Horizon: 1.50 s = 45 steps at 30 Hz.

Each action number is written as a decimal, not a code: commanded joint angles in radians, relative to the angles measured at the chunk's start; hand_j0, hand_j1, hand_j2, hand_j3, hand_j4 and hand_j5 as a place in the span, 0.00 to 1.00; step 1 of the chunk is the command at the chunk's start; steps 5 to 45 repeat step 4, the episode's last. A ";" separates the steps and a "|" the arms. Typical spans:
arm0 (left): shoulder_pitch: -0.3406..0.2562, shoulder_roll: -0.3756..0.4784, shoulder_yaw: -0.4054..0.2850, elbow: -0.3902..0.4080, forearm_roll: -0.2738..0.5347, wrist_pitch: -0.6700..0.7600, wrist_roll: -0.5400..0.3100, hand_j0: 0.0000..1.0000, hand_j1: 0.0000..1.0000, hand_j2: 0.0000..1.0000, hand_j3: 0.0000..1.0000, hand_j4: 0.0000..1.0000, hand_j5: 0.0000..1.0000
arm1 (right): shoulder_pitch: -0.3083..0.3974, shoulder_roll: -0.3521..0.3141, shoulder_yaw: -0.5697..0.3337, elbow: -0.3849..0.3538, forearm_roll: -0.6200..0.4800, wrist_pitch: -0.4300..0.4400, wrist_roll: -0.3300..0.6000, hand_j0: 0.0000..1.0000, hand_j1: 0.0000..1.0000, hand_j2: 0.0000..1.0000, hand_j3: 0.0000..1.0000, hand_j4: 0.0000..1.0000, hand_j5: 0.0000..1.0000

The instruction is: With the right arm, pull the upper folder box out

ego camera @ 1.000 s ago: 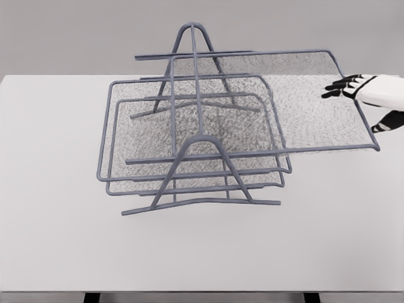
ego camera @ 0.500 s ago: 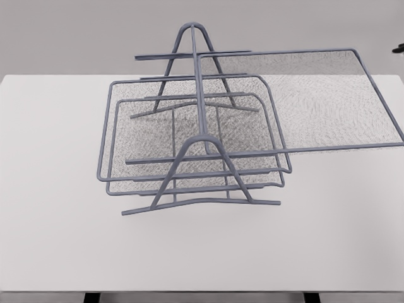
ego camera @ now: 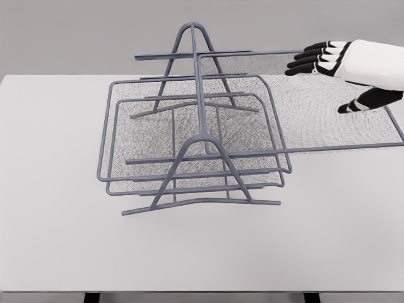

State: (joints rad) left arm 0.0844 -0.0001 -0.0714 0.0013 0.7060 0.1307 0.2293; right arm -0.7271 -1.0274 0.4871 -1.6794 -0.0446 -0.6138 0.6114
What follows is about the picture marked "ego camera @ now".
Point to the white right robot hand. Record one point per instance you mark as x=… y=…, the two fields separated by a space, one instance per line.
x=366 y=63

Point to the large grey mesh tray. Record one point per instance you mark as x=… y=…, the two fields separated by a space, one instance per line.
x=303 y=113

